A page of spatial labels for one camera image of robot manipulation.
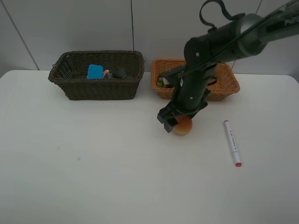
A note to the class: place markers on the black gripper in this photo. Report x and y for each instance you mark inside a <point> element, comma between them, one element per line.
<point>167,114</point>

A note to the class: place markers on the orange peach fruit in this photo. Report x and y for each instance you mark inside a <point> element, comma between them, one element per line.
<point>184,125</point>

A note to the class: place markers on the dark purple mangosteen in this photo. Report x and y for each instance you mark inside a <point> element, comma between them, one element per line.
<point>163,82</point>

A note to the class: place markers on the black pump bottle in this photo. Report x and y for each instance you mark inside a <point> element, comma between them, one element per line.
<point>117,73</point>

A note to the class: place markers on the white marker with pink caps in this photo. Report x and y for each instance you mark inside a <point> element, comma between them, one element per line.
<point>232,144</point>

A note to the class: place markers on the blue whiteboard eraser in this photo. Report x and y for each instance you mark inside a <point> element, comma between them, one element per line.
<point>95,71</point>

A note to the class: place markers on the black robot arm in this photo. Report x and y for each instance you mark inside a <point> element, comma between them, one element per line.
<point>245,36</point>

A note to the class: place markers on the orange wicker basket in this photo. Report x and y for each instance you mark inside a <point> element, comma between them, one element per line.
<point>226,82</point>

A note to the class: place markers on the dark brown wicker basket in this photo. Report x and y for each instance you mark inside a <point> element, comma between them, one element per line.
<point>70,74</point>

